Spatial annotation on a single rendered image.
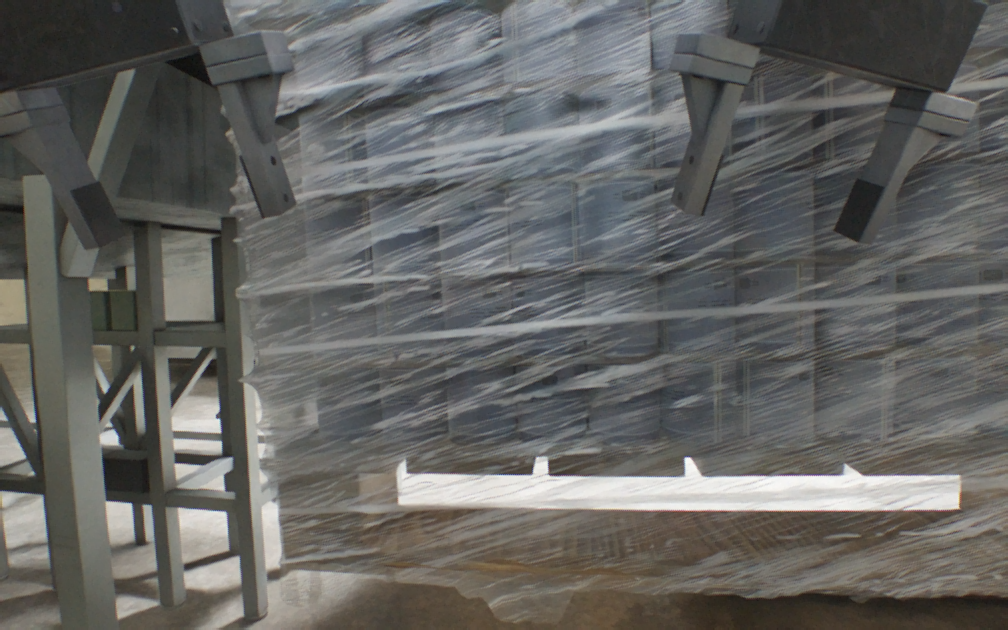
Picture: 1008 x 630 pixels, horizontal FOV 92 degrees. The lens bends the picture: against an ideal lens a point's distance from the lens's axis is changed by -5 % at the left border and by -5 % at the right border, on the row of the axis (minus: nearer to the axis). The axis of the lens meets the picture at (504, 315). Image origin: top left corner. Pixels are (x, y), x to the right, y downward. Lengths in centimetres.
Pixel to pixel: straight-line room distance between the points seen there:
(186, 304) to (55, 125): 370
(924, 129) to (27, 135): 57
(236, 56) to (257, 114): 3
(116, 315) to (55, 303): 55
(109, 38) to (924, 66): 46
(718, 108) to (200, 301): 386
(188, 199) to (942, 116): 95
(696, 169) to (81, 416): 69
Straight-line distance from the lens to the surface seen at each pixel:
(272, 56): 34
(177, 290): 416
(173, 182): 98
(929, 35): 41
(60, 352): 74
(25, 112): 43
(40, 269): 75
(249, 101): 36
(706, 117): 36
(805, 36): 36
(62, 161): 44
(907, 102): 44
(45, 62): 40
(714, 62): 34
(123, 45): 37
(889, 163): 43
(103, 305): 130
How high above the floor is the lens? 69
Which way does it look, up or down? 4 degrees down
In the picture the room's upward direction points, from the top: straight up
